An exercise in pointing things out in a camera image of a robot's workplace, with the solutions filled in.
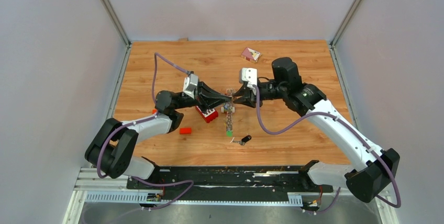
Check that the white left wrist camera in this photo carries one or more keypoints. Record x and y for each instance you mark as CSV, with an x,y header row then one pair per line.
x,y
190,85

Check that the aluminium frame post right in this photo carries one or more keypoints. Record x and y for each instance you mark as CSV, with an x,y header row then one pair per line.
x,y
345,22

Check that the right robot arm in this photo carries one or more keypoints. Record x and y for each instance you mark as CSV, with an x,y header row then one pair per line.
x,y
371,169

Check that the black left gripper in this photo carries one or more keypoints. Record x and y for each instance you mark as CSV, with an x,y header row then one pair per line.
x,y
210,98

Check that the small red toy brick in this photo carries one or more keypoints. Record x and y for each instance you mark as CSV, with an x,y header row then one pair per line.
x,y
185,131

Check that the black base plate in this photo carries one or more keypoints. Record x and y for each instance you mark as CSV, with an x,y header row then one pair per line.
x,y
233,183

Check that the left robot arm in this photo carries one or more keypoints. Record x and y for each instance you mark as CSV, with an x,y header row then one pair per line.
x,y
112,149

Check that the key with black tag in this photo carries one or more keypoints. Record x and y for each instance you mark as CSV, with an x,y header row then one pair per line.
x,y
244,140

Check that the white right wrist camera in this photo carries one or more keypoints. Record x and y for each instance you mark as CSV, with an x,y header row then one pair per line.
x,y
248,75

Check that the red toy brick car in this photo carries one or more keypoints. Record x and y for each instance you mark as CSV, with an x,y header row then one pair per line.
x,y
228,107

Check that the aluminium frame post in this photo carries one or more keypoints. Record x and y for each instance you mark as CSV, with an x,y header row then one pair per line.
x,y
116,22
345,22

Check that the aluminium frame post left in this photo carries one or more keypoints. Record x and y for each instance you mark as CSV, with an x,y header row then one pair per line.
x,y
116,22

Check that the red patterned card box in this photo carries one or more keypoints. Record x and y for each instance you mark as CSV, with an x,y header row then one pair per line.
x,y
251,55

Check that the red window toy brick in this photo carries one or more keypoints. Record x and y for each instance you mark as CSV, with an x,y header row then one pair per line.
x,y
208,115

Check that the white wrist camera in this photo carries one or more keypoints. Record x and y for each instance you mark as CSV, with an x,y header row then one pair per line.
x,y
190,85
248,75

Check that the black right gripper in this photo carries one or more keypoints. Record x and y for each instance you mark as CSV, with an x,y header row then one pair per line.
x,y
249,98

